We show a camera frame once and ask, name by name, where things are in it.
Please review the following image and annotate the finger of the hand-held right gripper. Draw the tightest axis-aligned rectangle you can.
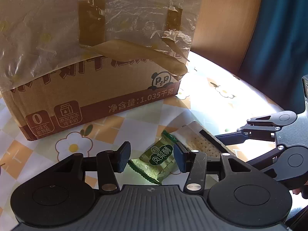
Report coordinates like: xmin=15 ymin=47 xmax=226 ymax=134
xmin=248 ymin=146 xmax=287 ymax=181
xmin=199 ymin=113 xmax=281 ymax=153

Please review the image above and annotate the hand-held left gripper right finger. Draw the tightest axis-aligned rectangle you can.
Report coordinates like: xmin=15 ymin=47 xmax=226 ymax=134
xmin=173 ymin=142 xmax=254 ymax=194

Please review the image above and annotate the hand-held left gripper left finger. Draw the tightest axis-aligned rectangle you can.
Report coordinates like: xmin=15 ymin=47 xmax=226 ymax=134
xmin=50 ymin=141 xmax=132 ymax=192

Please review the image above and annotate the clear cracker packet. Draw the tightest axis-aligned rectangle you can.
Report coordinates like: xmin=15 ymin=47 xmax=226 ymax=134
xmin=172 ymin=121 xmax=238 ymax=164

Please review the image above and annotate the green snack packet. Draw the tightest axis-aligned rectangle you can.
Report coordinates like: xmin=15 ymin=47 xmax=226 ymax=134
xmin=127 ymin=130 xmax=184 ymax=186

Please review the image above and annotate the brown cardboard box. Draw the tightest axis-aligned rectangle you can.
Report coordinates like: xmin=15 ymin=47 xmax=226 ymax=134
xmin=0 ymin=0 xmax=204 ymax=141

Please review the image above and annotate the dark blue curtain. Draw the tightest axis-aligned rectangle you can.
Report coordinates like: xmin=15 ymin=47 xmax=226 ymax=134
xmin=238 ymin=0 xmax=308 ymax=116

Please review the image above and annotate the wooden panel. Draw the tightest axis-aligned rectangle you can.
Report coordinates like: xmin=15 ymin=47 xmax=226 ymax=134
xmin=189 ymin=0 xmax=265 ymax=75

